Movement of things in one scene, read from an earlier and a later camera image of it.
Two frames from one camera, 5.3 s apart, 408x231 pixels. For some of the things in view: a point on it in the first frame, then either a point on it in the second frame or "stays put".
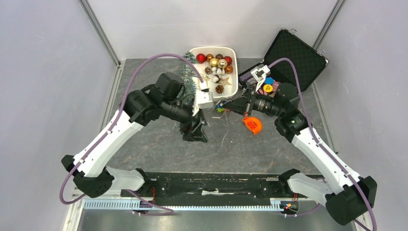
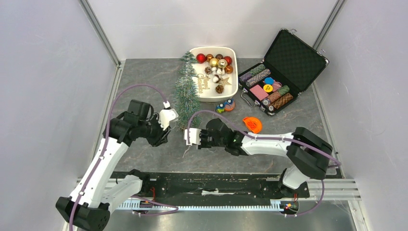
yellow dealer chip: [268, 88] stays put
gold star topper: [224, 82] stays put
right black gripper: [248, 102] to [203, 139]
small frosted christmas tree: [187, 94] stays put
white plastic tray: [217, 68] stays put
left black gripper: [196, 133] to [161, 137]
